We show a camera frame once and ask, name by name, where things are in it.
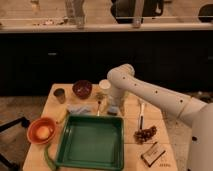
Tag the blue sponge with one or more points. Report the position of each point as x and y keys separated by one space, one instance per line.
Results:
x=112 y=110

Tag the bunch of grapes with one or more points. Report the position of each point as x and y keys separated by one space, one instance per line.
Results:
x=143 y=135

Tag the metal cup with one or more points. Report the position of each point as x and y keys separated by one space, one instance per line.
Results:
x=60 y=95

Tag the yellow banana piece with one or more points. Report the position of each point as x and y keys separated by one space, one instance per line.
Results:
x=62 y=117

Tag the black chair leg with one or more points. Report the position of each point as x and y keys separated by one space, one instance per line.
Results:
x=24 y=123

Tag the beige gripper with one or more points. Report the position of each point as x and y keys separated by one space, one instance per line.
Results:
x=116 y=99

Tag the white cup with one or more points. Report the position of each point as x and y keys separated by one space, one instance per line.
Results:
x=104 y=85

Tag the purple bowl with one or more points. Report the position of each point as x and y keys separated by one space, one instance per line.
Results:
x=82 y=89

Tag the black and tan box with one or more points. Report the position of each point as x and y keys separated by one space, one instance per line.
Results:
x=153 y=154

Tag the blue cloth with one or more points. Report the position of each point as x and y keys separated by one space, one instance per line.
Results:
x=79 y=109

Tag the orange bowl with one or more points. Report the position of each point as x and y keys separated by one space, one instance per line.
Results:
x=32 y=129

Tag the egg-like white ball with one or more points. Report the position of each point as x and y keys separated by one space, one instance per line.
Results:
x=43 y=132

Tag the metal spoon black handle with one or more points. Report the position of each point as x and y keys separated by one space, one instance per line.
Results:
x=141 y=114

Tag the dish brush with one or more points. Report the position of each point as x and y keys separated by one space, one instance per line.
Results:
x=99 y=98

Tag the green baking tray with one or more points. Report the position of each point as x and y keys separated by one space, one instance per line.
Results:
x=92 y=142

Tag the green bean pod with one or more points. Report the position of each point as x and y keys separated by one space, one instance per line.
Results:
x=51 y=164

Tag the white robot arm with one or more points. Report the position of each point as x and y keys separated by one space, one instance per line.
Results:
x=198 y=115

